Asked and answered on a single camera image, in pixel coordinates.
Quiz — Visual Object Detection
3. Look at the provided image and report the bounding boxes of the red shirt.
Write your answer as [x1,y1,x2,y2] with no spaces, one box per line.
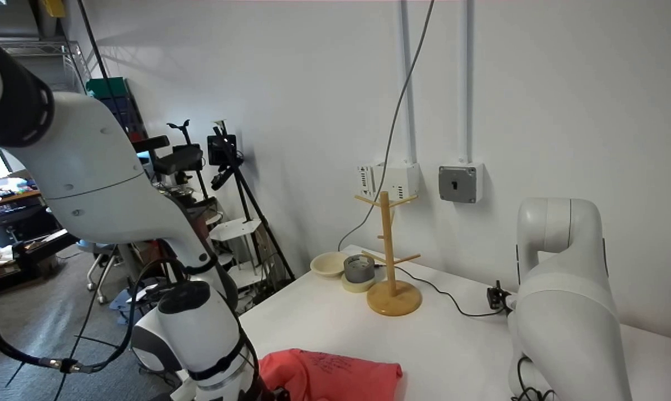
[259,347,406,401]

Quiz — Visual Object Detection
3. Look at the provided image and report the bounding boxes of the grey hanging cable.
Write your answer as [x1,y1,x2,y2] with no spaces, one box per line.
[334,0,438,254]

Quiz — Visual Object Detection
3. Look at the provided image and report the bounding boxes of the dark blue storage boxes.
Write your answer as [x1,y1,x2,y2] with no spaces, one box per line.
[110,97,149,147]

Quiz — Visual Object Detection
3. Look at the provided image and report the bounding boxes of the white slotted outlet box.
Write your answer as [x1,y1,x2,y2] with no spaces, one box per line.
[356,162,388,201]

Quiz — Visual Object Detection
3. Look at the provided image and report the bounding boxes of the grey bowl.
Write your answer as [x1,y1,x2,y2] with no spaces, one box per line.
[341,254,380,286]

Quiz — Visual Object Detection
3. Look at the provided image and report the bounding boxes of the metal wire shelf rack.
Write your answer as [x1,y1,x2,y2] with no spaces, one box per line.
[0,32,90,97]

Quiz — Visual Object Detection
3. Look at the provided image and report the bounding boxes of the thick black arm hose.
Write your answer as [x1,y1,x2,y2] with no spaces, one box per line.
[0,254,180,376]

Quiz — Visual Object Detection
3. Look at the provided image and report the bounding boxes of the cream bowl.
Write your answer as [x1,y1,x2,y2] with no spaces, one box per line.
[307,249,351,279]

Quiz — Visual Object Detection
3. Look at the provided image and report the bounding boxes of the black camera on tripod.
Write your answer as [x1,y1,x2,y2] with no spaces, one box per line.
[206,118,241,167]

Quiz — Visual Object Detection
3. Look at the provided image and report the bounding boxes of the small black camera device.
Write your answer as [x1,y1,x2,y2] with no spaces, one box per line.
[487,279,512,317]

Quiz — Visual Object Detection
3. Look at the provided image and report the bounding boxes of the black tripod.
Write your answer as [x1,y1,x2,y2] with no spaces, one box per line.
[210,159,298,286]

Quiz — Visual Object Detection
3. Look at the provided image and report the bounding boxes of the grey junction box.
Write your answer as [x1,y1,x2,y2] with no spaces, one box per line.
[438,162,489,205]

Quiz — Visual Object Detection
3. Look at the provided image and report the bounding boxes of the white round tray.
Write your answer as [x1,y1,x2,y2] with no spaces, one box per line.
[207,217,266,246]

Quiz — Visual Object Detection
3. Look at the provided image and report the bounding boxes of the black clamp stand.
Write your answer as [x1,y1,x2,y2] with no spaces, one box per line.
[162,118,207,202]

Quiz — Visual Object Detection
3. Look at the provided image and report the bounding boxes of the black camera cable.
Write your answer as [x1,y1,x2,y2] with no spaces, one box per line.
[396,266,500,320]

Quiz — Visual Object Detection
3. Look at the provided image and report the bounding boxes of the white robot arm with hose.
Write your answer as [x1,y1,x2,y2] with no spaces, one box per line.
[0,29,266,401]

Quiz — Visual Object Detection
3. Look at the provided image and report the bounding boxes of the tangled black cable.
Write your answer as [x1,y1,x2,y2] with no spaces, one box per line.
[510,355,557,401]

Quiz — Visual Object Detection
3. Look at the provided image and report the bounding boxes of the green storage box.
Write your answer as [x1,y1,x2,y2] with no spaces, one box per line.
[84,76,131,103]

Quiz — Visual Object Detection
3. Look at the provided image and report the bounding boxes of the black slanted pole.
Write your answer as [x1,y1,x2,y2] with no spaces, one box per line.
[76,0,112,80]

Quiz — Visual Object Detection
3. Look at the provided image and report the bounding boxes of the wooden mug tree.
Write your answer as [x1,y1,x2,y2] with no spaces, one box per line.
[353,190,423,319]

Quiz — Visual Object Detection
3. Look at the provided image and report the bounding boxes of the white plain wall box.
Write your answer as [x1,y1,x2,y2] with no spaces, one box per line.
[382,161,423,202]

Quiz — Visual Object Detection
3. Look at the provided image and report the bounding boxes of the wooden desk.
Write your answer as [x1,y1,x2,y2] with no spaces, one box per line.
[0,188,74,288]

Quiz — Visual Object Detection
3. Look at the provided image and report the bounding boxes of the white wall conduit pipe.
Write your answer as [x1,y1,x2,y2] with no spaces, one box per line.
[461,0,477,167]
[398,0,419,167]

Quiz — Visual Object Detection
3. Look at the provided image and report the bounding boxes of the yellow object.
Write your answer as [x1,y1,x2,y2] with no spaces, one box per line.
[41,0,69,21]

